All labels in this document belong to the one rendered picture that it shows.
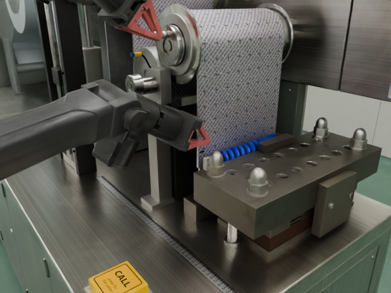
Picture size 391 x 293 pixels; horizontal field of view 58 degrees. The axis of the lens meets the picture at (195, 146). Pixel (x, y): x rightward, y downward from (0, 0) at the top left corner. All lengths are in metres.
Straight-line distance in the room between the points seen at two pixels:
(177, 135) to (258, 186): 0.17
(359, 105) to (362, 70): 2.71
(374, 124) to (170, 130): 2.99
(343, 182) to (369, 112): 2.79
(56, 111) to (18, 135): 0.06
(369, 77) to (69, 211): 0.70
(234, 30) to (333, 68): 0.26
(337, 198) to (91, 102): 0.48
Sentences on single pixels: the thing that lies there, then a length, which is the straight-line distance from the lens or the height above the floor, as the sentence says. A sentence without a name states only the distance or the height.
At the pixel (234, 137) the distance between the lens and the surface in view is 0.77.
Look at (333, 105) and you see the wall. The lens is 3.66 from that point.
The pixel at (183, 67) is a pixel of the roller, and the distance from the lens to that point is 0.68.
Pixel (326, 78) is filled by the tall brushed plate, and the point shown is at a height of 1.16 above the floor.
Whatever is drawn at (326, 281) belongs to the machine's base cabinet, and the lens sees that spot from 0.75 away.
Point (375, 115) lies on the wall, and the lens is 3.48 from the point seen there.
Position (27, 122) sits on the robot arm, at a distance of 0.44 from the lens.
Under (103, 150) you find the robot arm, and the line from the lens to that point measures 0.59.
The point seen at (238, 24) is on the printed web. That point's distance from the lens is 0.74.
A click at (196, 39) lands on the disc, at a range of 0.65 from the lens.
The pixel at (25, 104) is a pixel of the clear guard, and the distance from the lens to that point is 1.63.
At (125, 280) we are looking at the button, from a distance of 0.60.
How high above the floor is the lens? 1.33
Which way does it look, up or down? 22 degrees down
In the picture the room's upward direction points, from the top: straight up
